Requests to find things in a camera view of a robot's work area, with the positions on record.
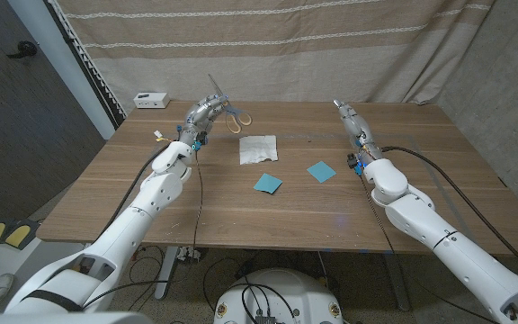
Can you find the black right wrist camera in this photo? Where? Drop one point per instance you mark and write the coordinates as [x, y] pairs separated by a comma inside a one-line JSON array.
[[352, 159]]

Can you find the white crumpled tissue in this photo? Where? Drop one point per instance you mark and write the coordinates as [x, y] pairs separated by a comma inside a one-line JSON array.
[[259, 148]]

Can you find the crumpled white paper scrap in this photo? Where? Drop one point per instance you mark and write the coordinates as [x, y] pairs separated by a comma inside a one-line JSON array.
[[189, 254]]

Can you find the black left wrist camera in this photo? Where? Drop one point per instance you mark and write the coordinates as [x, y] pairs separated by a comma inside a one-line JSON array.
[[198, 144]]

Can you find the white power strip box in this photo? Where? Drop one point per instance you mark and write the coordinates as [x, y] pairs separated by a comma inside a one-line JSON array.
[[151, 100]]

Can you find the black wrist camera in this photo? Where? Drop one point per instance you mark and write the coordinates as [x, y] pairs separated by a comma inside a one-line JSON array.
[[198, 144], [352, 159]]

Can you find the beige striped curtain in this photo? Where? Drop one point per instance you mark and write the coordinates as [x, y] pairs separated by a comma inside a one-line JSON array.
[[263, 58]]

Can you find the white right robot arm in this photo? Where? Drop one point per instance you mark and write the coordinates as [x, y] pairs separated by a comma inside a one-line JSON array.
[[443, 238]]

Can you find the black strip with lace trim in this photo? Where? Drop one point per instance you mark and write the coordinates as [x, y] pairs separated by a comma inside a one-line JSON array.
[[98, 90]]

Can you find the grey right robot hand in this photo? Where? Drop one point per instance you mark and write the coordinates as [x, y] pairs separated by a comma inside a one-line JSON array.
[[358, 128]]

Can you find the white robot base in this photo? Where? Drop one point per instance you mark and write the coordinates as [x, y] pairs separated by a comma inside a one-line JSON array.
[[295, 292]]

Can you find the white door frame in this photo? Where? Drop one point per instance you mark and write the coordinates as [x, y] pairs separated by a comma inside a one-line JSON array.
[[59, 58]]

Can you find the blue sticky note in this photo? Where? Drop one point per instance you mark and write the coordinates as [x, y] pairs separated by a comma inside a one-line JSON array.
[[321, 171], [268, 183]]

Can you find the white floor panel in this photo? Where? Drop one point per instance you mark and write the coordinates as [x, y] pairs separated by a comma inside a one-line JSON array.
[[38, 261]]

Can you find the metal table leg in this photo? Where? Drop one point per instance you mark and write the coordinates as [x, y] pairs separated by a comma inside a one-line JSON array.
[[397, 283], [167, 274]]

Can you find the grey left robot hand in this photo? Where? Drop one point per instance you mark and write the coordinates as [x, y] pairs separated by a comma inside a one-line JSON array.
[[200, 119]]

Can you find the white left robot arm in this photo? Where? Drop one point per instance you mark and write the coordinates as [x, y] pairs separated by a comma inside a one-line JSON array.
[[128, 225]]

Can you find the white robot torso edge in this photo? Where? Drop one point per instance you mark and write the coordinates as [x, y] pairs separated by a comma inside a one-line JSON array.
[[61, 319]]

